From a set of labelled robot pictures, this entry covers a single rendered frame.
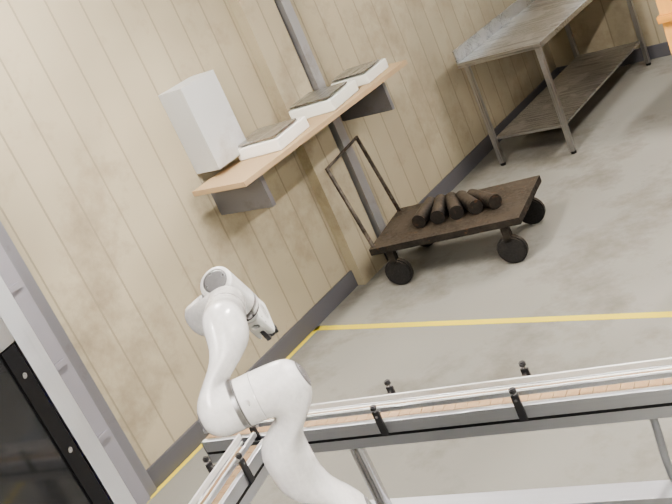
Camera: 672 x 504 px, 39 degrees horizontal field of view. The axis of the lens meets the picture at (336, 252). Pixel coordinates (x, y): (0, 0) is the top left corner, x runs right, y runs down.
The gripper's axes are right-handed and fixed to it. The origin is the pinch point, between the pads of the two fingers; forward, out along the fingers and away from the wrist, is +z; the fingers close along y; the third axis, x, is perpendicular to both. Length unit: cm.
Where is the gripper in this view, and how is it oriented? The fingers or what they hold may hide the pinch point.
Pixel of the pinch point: (269, 329)
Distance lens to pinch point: 249.0
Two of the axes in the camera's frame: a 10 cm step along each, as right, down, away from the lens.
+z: 3.5, 4.2, 8.3
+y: -3.7, -7.6, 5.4
